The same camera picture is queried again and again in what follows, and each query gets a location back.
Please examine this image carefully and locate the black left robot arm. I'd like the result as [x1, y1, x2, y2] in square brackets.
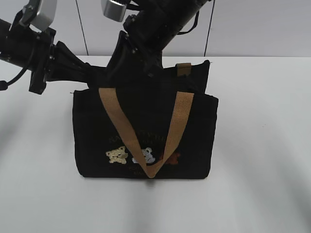
[0, 20, 108, 95]

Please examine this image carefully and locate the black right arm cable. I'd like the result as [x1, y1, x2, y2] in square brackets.
[179, 7, 200, 35]

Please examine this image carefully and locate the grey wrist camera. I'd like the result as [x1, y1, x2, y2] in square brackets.
[101, 0, 127, 22]
[19, 0, 57, 32]

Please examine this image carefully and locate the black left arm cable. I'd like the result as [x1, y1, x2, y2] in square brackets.
[0, 65, 28, 92]

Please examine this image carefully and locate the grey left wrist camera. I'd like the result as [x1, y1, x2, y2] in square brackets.
[19, 0, 57, 32]

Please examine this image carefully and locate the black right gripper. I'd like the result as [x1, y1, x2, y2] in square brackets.
[106, 9, 185, 85]

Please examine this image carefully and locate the black canvas tote bag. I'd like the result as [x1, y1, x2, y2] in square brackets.
[72, 60, 219, 180]

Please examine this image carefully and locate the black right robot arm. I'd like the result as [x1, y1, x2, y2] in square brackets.
[102, 0, 206, 85]

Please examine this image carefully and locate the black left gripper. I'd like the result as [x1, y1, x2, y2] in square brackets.
[6, 28, 107, 95]

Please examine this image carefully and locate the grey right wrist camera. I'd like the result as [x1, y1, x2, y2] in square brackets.
[101, 0, 127, 22]

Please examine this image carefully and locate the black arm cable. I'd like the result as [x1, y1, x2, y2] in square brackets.
[179, 7, 200, 35]
[0, 65, 28, 92]

